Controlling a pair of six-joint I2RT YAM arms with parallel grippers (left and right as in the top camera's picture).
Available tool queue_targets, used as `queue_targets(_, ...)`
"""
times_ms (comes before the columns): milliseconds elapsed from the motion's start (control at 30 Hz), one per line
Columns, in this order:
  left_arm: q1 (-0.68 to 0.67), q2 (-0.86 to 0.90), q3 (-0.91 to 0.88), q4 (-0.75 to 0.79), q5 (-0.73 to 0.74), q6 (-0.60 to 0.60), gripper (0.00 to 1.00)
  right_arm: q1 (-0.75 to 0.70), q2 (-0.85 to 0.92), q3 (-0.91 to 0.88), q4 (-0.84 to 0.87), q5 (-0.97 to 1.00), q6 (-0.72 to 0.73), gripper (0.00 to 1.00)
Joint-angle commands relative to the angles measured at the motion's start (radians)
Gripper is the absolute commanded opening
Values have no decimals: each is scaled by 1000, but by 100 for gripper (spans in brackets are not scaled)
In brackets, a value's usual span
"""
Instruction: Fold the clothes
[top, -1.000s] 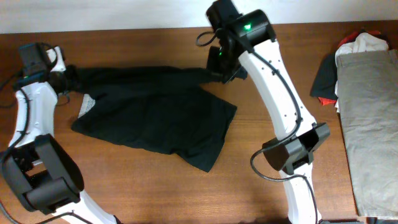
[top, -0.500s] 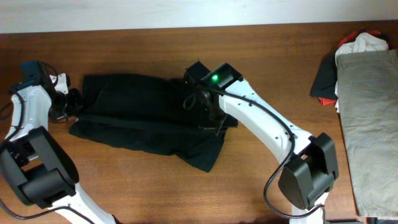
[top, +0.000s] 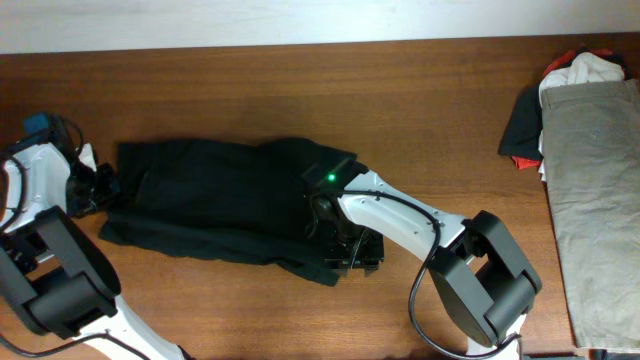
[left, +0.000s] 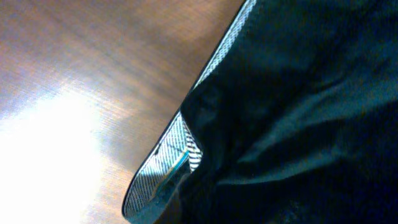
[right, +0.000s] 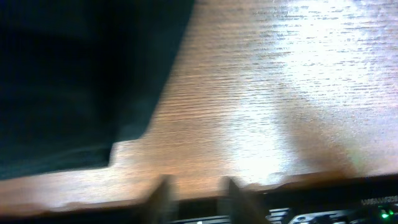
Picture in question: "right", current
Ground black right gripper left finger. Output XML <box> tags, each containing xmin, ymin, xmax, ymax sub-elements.
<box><xmin>146</xmin><ymin>175</ymin><xmax>175</xmax><ymax>224</ymax></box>

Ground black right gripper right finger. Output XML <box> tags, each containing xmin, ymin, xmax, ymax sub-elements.
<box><xmin>222</xmin><ymin>177</ymin><xmax>270</xmax><ymax>224</ymax></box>

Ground black trousers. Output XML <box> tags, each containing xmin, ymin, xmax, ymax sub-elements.
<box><xmin>1</xmin><ymin>0</ymin><xmax>194</xmax><ymax>180</ymax></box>

